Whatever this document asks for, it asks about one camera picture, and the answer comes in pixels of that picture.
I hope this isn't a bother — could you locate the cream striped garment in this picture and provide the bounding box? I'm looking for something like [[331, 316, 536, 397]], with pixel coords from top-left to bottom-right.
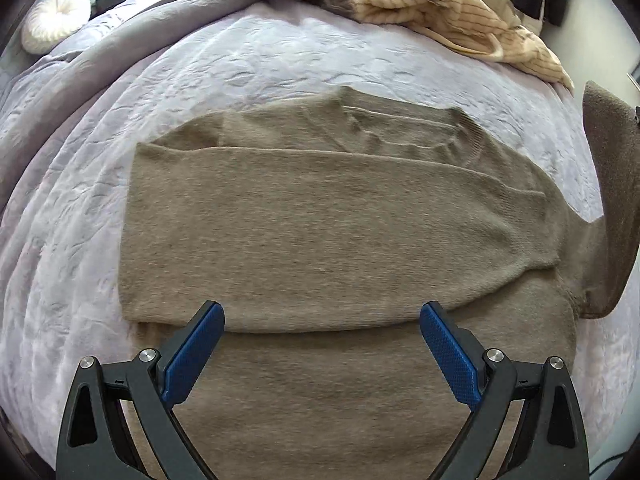
[[350, 0, 576, 92]]

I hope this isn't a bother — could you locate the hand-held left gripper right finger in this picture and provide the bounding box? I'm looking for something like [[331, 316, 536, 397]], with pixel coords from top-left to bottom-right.
[[419, 301, 590, 480]]

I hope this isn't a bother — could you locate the brown knit sweater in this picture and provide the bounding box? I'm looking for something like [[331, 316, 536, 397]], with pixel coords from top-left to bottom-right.
[[119, 81, 640, 480]]

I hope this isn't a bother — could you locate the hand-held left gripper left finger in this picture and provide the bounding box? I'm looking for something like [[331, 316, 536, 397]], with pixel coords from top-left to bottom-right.
[[56, 300, 226, 480]]

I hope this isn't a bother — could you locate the embossed lavender bedspread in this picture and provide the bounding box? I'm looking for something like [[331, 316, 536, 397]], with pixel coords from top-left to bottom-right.
[[0, 0, 640, 466]]

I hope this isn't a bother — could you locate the white round pillow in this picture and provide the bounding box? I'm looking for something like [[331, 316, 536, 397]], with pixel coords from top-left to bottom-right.
[[21, 0, 92, 55]]

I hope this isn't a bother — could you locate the grey blanket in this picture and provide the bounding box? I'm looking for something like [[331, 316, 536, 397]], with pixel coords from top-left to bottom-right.
[[0, 0, 281, 181]]

